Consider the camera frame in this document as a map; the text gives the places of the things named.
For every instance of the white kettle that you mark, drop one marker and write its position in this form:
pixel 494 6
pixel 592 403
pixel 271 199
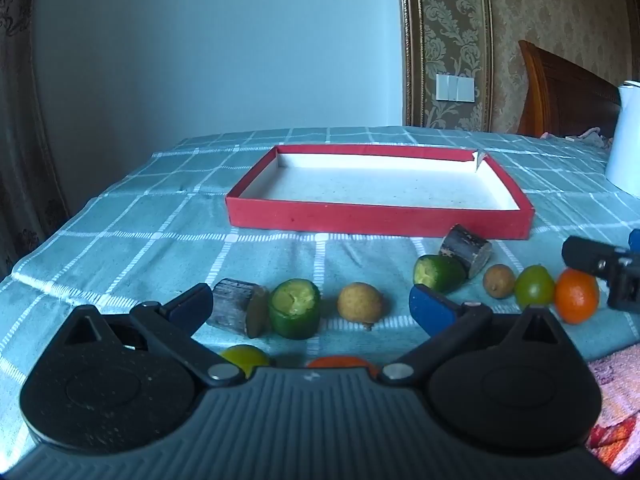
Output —
pixel 625 145

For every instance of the pink crumpled cloth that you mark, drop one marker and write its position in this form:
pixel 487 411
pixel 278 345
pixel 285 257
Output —
pixel 592 136

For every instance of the red shallow cardboard box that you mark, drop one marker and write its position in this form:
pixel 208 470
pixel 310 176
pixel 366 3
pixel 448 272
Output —
pixel 380 187

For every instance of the green tangerine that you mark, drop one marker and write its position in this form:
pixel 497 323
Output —
pixel 534 287
pixel 246 358

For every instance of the patterned brown curtain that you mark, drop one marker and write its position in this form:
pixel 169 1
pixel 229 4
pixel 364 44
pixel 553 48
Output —
pixel 25 135

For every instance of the green cucumber piece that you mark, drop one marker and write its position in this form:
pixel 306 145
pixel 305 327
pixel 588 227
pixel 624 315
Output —
pixel 437 272
pixel 295 310

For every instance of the pink towel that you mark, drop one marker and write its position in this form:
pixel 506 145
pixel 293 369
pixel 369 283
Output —
pixel 617 395

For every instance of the brown longan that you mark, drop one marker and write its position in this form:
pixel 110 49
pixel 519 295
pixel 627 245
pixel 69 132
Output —
pixel 360 307
pixel 499 281

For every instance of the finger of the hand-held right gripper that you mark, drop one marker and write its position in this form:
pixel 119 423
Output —
pixel 635 240
pixel 590 256

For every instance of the wood log piece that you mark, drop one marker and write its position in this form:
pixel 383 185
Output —
pixel 232 305

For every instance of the wooden headboard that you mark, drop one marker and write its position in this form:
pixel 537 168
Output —
pixel 565 95

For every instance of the white wall switch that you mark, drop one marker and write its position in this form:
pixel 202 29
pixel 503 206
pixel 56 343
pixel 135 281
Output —
pixel 456 87

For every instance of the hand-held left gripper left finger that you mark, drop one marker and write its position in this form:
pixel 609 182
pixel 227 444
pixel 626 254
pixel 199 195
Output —
pixel 191 306

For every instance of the orange tangerine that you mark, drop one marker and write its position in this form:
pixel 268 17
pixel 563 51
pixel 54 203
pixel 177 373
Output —
pixel 576 296
pixel 341 361

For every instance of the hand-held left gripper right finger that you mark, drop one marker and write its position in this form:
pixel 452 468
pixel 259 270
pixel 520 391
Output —
pixel 430 308

